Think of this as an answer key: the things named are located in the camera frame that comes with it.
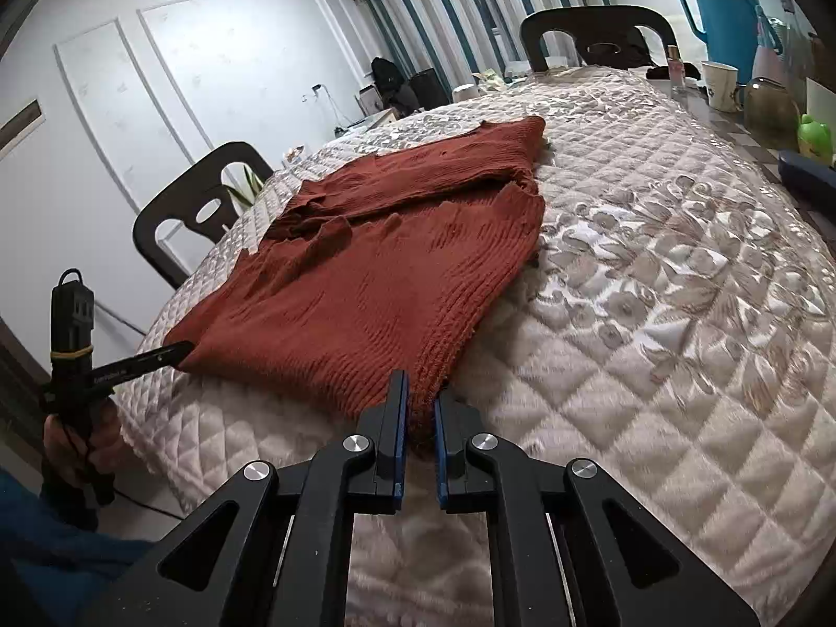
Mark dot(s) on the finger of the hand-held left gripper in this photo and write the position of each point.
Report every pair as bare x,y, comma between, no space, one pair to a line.
150,359

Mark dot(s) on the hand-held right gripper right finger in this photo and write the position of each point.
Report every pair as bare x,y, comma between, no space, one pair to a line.
441,444

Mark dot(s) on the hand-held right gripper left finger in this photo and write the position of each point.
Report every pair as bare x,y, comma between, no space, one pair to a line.
402,418

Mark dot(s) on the rust red knit sweater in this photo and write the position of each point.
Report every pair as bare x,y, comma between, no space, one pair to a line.
392,261

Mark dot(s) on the person's left hand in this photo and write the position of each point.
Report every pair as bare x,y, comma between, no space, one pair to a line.
110,434

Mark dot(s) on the dark wooden chair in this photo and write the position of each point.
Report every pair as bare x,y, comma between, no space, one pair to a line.
588,16
170,215

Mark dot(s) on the green plant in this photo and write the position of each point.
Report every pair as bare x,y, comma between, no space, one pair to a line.
245,189

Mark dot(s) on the quilted floral blanket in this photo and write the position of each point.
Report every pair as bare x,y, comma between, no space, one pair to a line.
653,339

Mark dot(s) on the black backpack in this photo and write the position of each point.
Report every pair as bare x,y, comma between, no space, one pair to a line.
388,81

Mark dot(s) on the striped curtains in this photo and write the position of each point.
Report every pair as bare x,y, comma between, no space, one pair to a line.
457,13

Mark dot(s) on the black jacket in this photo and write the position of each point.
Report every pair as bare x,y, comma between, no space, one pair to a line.
620,49

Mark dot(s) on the perfume bottle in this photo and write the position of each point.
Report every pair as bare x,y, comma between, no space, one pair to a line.
674,68

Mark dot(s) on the white mug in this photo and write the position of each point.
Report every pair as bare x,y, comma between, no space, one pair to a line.
718,88

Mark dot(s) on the dark blue case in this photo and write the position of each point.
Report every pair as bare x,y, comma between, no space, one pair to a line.
810,173

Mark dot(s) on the glass teapot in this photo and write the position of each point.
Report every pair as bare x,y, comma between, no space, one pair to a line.
771,111

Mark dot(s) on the green baby bottle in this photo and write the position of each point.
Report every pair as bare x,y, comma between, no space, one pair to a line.
815,140

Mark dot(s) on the white card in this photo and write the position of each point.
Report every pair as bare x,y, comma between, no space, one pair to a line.
821,101

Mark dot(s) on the blue thermos jug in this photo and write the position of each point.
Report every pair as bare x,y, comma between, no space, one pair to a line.
725,6

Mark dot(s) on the picture frame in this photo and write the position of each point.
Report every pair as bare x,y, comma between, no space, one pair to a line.
369,101

